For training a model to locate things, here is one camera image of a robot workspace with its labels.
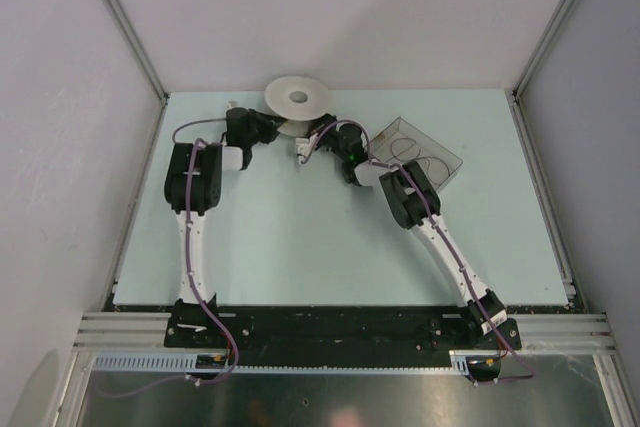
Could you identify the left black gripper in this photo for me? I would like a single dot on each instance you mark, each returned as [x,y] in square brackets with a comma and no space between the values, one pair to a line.
[270,123]

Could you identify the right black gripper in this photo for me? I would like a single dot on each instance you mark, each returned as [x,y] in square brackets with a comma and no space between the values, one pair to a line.
[320,123]

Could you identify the white plastic spool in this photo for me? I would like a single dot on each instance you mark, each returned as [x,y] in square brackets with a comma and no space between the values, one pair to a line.
[299,100]

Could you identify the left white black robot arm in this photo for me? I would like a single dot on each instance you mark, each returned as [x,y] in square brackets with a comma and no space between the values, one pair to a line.
[193,188]

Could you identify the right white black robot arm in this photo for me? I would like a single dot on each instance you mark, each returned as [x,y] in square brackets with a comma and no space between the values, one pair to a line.
[416,207]

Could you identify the clear plastic box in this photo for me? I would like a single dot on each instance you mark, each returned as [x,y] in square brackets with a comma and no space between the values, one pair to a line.
[402,142]

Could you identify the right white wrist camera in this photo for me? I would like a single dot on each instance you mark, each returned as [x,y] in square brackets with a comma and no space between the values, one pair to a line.
[304,148]

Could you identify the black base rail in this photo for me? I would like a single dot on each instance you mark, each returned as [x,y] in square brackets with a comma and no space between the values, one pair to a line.
[351,337]

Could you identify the left aluminium frame post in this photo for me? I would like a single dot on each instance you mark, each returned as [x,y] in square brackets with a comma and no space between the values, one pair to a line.
[125,27]

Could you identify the aluminium frame post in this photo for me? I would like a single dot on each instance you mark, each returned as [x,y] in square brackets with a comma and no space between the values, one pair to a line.
[125,27]
[552,30]

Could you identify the right aluminium frame post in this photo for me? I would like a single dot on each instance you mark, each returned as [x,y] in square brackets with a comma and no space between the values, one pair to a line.
[552,30]

